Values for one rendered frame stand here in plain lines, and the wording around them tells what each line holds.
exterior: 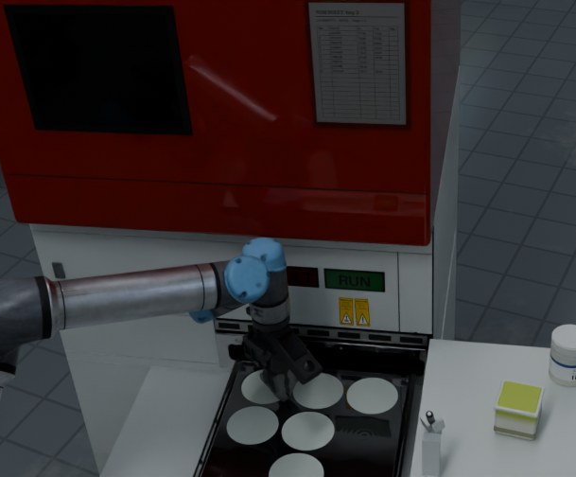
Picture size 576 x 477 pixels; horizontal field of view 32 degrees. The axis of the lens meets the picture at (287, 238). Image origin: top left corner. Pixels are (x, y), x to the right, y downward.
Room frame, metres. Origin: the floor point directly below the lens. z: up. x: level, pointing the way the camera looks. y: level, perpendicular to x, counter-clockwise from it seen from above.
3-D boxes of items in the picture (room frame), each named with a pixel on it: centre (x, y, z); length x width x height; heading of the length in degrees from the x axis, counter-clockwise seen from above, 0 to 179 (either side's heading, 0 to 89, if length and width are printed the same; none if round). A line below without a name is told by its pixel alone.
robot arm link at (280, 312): (1.43, 0.05, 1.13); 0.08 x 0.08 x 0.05
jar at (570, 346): (1.35, -0.50, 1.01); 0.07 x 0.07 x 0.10
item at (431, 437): (1.16, -0.21, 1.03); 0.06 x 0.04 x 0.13; 165
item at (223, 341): (1.54, -0.04, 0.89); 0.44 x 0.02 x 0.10; 75
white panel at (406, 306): (1.60, 0.12, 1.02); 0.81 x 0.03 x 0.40; 75
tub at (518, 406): (1.24, -0.37, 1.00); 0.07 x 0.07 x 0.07; 65
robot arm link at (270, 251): (1.43, 0.05, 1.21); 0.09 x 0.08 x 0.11; 120
